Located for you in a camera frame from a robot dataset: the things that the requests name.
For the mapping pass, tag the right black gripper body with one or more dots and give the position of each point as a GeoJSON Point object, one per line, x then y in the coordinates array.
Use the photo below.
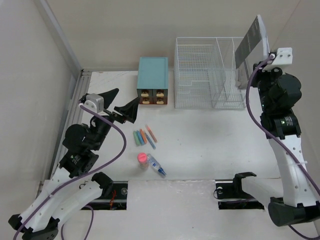
{"type": "Point", "coordinates": [264, 79]}

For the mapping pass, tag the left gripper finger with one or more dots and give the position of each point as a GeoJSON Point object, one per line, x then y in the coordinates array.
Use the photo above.
{"type": "Point", "coordinates": [128, 112]}
{"type": "Point", "coordinates": [108, 97]}

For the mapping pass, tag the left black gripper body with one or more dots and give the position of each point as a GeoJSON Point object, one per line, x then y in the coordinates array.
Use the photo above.
{"type": "Point", "coordinates": [101, 126]}

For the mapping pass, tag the grey setup guide booklet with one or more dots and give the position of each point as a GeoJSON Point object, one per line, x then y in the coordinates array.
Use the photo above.
{"type": "Point", "coordinates": [253, 49]}

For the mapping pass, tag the teal mini drawer chest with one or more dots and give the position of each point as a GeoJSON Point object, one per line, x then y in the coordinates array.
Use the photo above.
{"type": "Point", "coordinates": [153, 81]}

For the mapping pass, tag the pink cap bottle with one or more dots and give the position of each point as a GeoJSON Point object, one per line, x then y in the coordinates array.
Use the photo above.
{"type": "Point", "coordinates": [143, 161]}

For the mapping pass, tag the clear glue pen blue cap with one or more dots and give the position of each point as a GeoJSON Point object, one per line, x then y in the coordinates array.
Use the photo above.
{"type": "Point", "coordinates": [156, 165]}

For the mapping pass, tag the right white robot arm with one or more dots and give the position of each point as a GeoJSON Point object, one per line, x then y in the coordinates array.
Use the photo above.
{"type": "Point", "coordinates": [297, 204]}

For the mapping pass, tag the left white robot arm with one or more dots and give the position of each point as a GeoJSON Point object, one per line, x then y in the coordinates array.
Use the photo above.
{"type": "Point", "coordinates": [74, 183]}

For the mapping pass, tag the light orange marker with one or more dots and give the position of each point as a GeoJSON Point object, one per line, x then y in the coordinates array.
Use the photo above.
{"type": "Point", "coordinates": [151, 134]}

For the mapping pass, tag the green chalk stick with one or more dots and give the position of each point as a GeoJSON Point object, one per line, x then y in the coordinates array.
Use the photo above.
{"type": "Point", "coordinates": [136, 138]}

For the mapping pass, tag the orange chalk stick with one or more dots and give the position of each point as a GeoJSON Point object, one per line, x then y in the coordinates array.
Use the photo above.
{"type": "Point", "coordinates": [143, 136]}

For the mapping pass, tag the blue chalk stick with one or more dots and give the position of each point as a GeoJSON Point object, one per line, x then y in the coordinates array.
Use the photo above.
{"type": "Point", "coordinates": [142, 142]}

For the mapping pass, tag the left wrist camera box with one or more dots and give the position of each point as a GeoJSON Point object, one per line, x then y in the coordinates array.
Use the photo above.
{"type": "Point", "coordinates": [93, 102]}

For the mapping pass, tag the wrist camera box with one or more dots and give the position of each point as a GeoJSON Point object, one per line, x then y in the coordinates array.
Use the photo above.
{"type": "Point", "coordinates": [93, 102]}
{"type": "Point", "coordinates": [283, 57]}

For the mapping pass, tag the aluminium frame rail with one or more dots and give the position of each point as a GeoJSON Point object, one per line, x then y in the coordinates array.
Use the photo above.
{"type": "Point", "coordinates": [73, 117]}

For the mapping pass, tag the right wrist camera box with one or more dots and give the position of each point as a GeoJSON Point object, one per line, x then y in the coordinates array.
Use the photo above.
{"type": "Point", "coordinates": [283, 57]}

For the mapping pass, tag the white wire desk organizer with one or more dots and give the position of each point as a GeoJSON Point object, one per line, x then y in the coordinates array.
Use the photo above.
{"type": "Point", "coordinates": [205, 74]}

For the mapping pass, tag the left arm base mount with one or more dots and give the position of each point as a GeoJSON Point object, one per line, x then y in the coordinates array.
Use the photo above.
{"type": "Point", "coordinates": [116, 200]}

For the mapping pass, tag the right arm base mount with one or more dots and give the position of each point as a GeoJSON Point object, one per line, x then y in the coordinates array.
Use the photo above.
{"type": "Point", "coordinates": [230, 198]}

